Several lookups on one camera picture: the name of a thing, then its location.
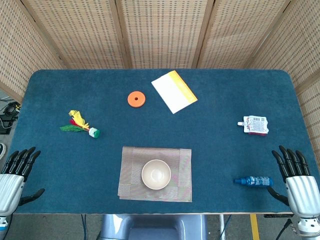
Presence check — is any blue spray bottle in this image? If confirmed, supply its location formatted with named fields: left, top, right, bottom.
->
left=233, top=175, right=274, bottom=188

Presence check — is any blue felt table cover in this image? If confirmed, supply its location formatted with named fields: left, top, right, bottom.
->
left=0, top=69, right=320, bottom=215

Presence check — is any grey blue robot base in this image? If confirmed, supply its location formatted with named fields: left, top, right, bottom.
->
left=98, top=213, right=209, bottom=240

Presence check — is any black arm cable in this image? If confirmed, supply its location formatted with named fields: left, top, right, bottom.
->
left=281, top=218, right=301, bottom=234

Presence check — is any metal table leg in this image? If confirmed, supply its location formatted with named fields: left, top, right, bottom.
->
left=218, top=214, right=226, bottom=240

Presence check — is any feather shuttlecock with green base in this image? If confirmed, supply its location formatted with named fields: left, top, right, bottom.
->
left=59, top=109, right=101, bottom=139

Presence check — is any black power adapter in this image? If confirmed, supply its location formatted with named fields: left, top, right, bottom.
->
left=0, top=115, right=15, bottom=135

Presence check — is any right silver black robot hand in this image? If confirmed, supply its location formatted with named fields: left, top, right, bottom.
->
left=266, top=145, right=320, bottom=221

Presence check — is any white snack pouch with spout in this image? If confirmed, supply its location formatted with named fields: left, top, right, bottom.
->
left=237, top=115, right=270, bottom=136

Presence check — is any white notebook with yellow spine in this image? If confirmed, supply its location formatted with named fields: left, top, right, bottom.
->
left=150, top=70, right=199, bottom=115

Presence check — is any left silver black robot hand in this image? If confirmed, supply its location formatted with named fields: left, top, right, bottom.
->
left=0, top=146, right=46, bottom=217

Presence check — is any orange disc with hole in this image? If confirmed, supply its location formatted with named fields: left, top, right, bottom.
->
left=126, top=90, right=147, bottom=109

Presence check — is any black coiled cable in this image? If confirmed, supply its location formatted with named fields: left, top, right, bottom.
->
left=4, top=101, right=21, bottom=117

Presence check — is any thin blue cable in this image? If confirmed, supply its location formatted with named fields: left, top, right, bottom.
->
left=80, top=214, right=88, bottom=240

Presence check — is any woven bamboo screen panel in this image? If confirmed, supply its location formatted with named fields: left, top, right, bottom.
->
left=192, top=0, right=292, bottom=70
left=114, top=0, right=216, bottom=70
left=246, top=0, right=320, bottom=163
left=21, top=0, right=132, bottom=70
left=0, top=0, right=65, bottom=101

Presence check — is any white bowl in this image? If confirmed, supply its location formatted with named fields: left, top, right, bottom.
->
left=141, top=159, right=172, bottom=191

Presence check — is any brown woven placemat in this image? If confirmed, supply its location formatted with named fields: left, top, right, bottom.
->
left=117, top=146, right=193, bottom=203

